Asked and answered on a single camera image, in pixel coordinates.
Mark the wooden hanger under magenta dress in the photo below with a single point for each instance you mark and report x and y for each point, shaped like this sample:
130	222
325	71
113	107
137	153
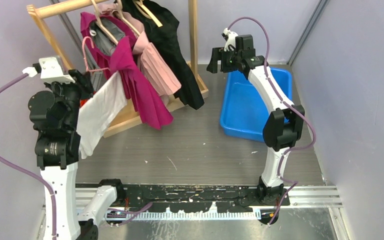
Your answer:
100	24

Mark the wooden hanger under black garment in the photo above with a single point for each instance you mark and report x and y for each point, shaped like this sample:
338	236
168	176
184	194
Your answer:
146	12

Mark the wooden clothes rack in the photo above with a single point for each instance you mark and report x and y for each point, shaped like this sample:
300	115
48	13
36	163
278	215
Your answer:
127	117

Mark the blue plastic bin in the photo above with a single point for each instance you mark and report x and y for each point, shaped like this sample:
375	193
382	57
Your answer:
253	106

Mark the pink pleated garment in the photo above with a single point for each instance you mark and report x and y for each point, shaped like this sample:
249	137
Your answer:
150	62

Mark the magenta dress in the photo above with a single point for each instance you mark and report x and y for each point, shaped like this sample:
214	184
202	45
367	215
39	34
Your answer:
119	59

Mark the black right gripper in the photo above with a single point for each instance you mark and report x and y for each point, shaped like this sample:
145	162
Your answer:
218	54

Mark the white skirt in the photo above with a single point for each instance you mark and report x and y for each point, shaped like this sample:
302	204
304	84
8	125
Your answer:
96	115

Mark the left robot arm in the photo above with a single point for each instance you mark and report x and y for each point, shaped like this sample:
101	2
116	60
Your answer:
54	114

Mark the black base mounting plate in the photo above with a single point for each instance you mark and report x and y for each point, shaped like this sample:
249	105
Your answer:
196	202

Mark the wooden hanger under pink garment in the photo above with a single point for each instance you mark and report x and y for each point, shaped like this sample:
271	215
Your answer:
119	9

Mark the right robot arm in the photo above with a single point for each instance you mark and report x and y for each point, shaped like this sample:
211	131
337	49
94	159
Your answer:
271	182

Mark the aluminium rail frame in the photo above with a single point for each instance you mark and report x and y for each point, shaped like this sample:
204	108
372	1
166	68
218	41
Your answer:
301	197

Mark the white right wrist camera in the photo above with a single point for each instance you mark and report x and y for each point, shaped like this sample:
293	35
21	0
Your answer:
230	38

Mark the black garment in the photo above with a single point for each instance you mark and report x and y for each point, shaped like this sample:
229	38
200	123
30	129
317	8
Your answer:
165	39

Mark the pink wire hanger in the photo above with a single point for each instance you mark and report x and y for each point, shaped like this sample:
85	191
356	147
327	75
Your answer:
89	56

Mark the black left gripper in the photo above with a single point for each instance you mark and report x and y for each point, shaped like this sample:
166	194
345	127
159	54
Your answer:
83	80

